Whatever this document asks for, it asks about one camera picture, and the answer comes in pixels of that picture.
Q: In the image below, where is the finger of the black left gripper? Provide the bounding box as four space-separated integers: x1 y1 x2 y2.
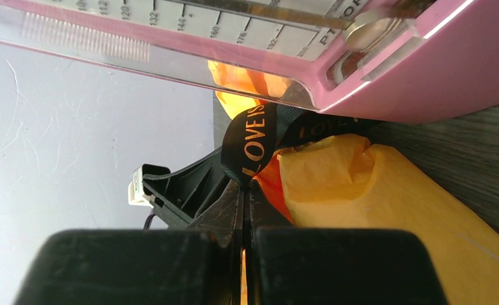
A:
141 147 230 229

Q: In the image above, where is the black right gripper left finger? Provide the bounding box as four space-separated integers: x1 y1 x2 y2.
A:
15 182 242 304

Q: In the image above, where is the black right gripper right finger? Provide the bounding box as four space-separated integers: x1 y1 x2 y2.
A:
245 183 438 304

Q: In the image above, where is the black printed ribbon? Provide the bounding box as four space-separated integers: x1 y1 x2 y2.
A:
221 103 379 188

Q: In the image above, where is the orange flower bouquet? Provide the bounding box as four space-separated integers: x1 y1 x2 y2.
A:
207 60 499 305

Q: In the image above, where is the pink metronome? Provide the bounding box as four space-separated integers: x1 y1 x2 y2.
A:
0 1 499 123

